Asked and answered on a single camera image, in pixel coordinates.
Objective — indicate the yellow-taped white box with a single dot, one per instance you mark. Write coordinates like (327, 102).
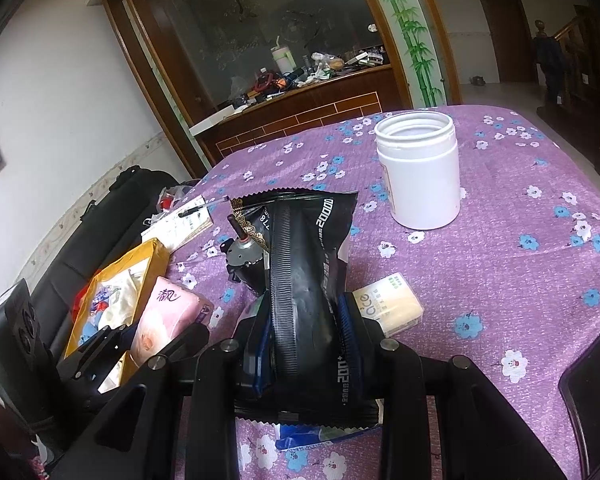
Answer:
(145, 260)

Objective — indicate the black leather sofa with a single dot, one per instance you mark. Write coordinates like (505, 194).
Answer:
(80, 260)

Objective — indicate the black snack packet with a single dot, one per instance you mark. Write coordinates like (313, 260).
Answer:
(300, 270)

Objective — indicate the wooden cabinet with clutter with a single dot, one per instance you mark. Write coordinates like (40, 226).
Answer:
(310, 75)

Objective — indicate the light blue plush toy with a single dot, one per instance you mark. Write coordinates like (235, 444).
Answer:
(88, 331)

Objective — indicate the black bag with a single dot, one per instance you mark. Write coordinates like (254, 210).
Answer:
(140, 177)

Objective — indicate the white yellow small packet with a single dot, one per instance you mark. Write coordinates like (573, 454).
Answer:
(395, 305)

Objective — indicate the black ballpoint pen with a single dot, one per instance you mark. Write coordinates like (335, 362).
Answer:
(192, 211)

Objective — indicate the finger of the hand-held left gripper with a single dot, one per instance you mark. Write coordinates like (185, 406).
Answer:
(192, 337)
(107, 337)

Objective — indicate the pink tissue pack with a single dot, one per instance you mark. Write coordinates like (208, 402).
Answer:
(165, 310)

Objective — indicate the white paper notebook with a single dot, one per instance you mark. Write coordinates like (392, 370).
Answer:
(185, 227)

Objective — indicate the person's left forearm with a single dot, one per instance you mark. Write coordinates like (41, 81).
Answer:
(0, 420)

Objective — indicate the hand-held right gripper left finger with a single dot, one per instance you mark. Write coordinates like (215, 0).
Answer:
(260, 360)

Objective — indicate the blue white flat packet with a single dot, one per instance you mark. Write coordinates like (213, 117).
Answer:
(305, 437)

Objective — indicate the white plastic jar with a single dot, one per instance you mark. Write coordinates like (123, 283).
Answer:
(420, 180)

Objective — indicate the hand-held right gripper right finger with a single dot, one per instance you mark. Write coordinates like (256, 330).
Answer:
(352, 340)

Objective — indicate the white cup with lid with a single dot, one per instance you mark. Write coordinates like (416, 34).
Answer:
(283, 57)

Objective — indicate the clear plastic bag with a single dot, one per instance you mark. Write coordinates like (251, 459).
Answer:
(172, 200)

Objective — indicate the silver electric motor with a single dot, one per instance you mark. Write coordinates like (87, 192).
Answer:
(242, 255)

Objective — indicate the brown wooden door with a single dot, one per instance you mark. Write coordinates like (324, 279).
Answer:
(502, 30)

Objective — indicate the black phone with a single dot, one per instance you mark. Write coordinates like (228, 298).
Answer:
(592, 390)

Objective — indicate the wooden stair railing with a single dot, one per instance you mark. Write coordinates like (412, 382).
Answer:
(580, 70)

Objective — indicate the flat white box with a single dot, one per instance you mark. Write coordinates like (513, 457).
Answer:
(210, 121)

